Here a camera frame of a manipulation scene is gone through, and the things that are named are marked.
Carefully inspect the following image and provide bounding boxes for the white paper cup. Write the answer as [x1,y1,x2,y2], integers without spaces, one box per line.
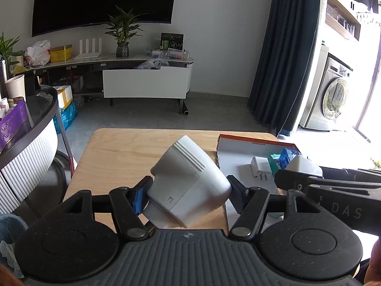
[4,74,26,99]

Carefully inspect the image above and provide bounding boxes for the steel tumbler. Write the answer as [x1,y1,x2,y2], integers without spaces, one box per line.
[0,60,9,99]

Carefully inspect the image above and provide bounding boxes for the white plug-in device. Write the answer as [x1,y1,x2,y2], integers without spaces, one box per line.
[142,135,232,229]

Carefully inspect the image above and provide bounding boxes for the blue plastic bag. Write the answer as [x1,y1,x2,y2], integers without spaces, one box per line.
[58,101,78,132]

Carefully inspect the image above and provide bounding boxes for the silver washing machine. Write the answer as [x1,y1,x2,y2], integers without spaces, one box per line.
[299,46,355,132]

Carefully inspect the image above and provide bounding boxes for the black green box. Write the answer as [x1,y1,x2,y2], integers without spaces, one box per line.
[161,33,183,51]

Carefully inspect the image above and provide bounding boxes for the trash bin with blue bag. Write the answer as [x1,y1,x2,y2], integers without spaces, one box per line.
[0,213,29,277]

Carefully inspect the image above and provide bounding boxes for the white power adapter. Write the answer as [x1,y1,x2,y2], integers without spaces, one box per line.
[251,156,274,182]

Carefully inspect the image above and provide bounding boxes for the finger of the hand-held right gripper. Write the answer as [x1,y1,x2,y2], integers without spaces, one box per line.
[274,169,372,196]
[323,167,381,187]

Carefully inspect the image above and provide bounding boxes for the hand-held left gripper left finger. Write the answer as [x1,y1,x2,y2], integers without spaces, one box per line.
[58,176,157,241]

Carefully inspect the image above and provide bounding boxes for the round white plug adapter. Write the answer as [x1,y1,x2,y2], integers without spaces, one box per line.
[284,155,323,178]

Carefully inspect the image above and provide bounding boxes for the yellow box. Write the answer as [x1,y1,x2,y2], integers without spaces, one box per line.
[49,45,73,63]

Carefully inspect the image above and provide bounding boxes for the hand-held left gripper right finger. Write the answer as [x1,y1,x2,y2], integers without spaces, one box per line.
[226,175,320,241]

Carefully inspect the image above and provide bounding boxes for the long low TV cabinet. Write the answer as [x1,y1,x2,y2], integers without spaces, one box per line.
[33,52,195,115]

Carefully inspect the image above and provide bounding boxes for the wall shelf with glasses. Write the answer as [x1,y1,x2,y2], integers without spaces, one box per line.
[326,0,362,41]

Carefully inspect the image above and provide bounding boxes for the white router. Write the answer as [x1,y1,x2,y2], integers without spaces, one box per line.
[74,37,103,60]

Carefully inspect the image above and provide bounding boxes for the clear plastic organisers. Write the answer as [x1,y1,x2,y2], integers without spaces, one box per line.
[146,48,191,61]

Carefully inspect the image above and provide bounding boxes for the green white bandage box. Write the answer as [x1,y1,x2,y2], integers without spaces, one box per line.
[268,153,282,175]

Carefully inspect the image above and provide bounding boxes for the green potted plant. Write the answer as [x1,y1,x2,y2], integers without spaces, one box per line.
[104,5,149,44]

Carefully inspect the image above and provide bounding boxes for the blue plastic box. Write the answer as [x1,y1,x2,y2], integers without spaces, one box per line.
[279,148,302,170]

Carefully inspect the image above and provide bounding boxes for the person's left leg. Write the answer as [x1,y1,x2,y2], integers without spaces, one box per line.
[0,263,24,286]

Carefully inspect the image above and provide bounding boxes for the dark blue curtain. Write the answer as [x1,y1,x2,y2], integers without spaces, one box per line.
[248,0,323,134]

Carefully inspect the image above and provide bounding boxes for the purple patterned box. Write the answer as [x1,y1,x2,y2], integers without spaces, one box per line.
[0,97,33,152]

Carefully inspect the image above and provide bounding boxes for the black television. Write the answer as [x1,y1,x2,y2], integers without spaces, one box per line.
[31,0,178,38]

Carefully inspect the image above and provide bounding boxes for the orange white cardboard box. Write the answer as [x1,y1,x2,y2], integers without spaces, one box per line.
[217,134,304,233]

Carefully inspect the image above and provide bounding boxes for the green bamboo plant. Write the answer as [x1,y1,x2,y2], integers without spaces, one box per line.
[0,33,24,66]

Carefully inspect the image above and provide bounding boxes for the dark patterned vase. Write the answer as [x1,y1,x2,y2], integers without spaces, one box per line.
[116,42,130,58]

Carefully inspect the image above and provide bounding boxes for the curved ribbed counter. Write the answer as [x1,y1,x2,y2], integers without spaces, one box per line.
[0,85,73,215]

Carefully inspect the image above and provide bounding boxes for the grey plastic bag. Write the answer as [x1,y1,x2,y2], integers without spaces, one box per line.
[134,59,170,70]

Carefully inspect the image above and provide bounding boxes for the white plastic bag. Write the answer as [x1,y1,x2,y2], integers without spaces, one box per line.
[24,40,52,66]

